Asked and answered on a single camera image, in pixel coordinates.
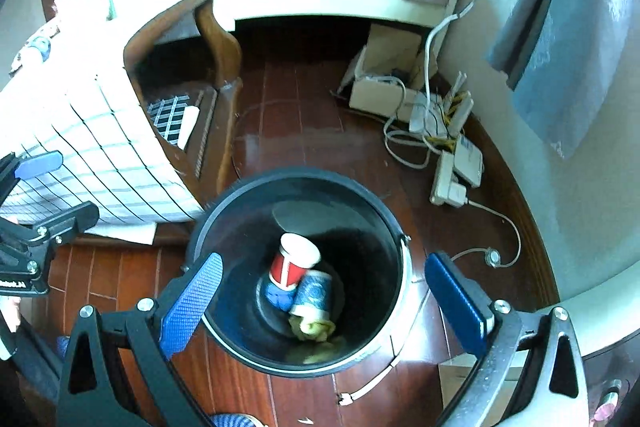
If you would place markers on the open cardboard box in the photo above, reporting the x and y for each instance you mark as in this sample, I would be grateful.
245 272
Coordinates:
390 47

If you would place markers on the beige cardboard sheet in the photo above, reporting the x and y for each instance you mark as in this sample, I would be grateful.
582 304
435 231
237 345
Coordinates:
455 387

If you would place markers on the white square device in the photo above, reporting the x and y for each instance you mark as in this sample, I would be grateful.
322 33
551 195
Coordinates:
468 161

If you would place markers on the white plastic strip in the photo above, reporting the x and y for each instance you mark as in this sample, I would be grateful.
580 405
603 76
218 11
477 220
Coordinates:
370 387

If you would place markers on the black round trash bin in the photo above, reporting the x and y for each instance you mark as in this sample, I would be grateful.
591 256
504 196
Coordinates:
360 232

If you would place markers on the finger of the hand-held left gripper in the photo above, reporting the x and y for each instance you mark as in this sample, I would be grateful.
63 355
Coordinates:
37 164
65 222

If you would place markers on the yellow crumpled paper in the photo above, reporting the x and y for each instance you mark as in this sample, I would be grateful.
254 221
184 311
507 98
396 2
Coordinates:
312 329

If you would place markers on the folded checkered cloth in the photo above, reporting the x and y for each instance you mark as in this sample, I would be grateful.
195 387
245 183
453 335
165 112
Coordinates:
167 117

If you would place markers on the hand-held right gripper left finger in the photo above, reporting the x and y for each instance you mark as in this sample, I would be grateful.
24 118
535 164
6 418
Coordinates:
192 302

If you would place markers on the brown wooden table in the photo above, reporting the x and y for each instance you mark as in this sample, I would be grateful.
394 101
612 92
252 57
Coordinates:
220 37

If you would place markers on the person's left hand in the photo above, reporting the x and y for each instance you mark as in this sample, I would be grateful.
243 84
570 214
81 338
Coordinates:
11 313

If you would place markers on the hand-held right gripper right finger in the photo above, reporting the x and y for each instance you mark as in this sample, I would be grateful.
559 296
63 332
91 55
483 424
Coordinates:
460 307

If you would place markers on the red white paper cup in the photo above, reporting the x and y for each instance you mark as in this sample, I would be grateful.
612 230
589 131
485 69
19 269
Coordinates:
287 264

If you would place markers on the blue patterned paper cup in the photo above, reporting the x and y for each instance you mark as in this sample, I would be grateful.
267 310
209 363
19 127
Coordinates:
315 292

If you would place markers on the white power adapter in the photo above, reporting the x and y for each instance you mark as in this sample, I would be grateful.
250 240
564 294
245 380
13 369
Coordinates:
425 114

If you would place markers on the blue grey curtain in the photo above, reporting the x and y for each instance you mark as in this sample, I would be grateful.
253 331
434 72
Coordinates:
565 57

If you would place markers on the blue slipper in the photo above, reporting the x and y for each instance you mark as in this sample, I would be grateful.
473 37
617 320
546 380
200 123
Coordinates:
232 421

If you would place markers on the white checkered tablecloth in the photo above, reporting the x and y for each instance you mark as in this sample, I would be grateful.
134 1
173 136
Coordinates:
100 142

